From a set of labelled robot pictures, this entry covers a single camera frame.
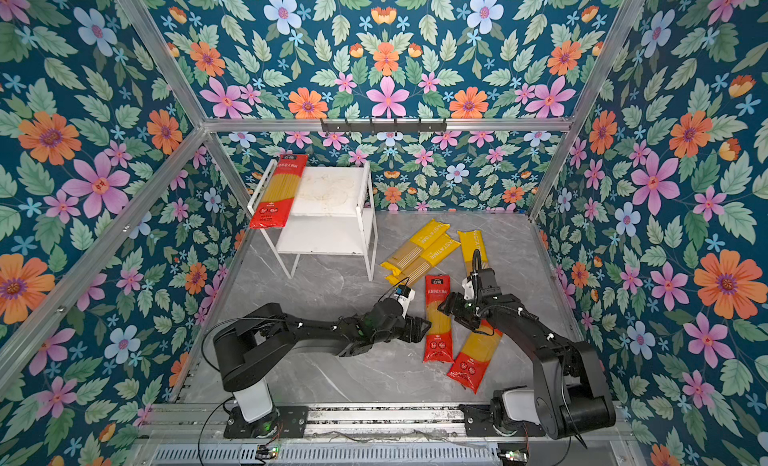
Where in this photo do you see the red spaghetti bag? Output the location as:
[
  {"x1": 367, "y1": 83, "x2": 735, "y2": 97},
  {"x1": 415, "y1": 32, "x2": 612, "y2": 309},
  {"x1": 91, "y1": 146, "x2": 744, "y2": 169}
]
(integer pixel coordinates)
[
  {"x1": 423, "y1": 275, "x2": 454, "y2": 363},
  {"x1": 447, "y1": 320, "x2": 503, "y2": 393},
  {"x1": 250, "y1": 154, "x2": 308, "y2": 230}
]

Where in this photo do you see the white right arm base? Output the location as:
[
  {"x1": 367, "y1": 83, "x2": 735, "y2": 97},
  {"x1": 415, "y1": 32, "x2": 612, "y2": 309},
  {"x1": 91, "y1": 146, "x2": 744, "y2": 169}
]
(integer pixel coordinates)
[{"x1": 490, "y1": 387, "x2": 540, "y2": 435}]

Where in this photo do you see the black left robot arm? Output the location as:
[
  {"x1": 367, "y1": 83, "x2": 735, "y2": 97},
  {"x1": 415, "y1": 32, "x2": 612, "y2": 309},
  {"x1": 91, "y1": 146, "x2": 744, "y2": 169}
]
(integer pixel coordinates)
[{"x1": 213, "y1": 298, "x2": 431, "y2": 392}]

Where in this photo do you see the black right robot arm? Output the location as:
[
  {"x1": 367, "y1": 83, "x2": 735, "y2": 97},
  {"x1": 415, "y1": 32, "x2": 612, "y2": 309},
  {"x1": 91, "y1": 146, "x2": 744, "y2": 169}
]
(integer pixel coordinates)
[{"x1": 438, "y1": 250, "x2": 616, "y2": 440}]

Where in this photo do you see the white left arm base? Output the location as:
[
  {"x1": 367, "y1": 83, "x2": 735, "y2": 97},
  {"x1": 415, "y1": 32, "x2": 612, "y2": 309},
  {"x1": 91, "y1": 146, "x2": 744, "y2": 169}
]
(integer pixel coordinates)
[{"x1": 233, "y1": 379, "x2": 274, "y2": 424}]

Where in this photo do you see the yellow pasta pack middle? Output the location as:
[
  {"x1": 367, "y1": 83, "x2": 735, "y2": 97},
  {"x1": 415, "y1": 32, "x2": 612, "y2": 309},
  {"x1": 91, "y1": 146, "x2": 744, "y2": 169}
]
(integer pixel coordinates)
[{"x1": 386, "y1": 233, "x2": 460, "y2": 287}]

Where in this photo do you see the yellow pasta pack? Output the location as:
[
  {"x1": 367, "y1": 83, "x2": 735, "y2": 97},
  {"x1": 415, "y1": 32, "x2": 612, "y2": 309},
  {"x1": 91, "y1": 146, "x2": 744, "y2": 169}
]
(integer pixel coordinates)
[
  {"x1": 386, "y1": 233, "x2": 460, "y2": 287},
  {"x1": 458, "y1": 230, "x2": 489, "y2": 277},
  {"x1": 381, "y1": 220, "x2": 450, "y2": 276}
]

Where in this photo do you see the yellow pasta pack right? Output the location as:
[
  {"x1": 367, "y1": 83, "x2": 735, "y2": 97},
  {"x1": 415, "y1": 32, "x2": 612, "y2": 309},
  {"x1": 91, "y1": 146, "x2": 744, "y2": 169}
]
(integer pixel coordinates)
[{"x1": 458, "y1": 230, "x2": 489, "y2": 277}]

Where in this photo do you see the yellow pasta pack left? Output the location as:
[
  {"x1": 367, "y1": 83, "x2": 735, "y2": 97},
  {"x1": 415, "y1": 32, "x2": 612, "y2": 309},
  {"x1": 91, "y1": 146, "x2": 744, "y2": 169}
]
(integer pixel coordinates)
[{"x1": 381, "y1": 220, "x2": 450, "y2": 276}]

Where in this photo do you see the white two-tier shelf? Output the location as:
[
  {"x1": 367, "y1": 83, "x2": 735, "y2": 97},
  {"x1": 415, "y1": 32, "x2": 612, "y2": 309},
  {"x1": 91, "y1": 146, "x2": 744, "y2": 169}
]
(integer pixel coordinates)
[{"x1": 247, "y1": 159, "x2": 378, "y2": 280}]

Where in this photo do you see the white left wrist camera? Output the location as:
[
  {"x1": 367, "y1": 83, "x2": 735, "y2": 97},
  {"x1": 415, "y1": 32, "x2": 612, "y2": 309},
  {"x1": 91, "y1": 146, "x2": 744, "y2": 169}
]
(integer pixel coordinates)
[{"x1": 392, "y1": 284, "x2": 415, "y2": 317}]

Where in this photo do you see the black wall hook rail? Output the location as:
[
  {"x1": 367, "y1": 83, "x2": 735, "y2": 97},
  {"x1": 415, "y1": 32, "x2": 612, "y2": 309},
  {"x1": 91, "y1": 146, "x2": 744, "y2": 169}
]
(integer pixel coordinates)
[{"x1": 320, "y1": 119, "x2": 448, "y2": 134}]

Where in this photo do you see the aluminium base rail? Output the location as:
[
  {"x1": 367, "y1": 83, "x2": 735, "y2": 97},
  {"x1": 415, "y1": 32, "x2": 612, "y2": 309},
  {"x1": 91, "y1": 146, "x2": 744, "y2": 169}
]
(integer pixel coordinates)
[{"x1": 128, "y1": 403, "x2": 645, "y2": 465}]

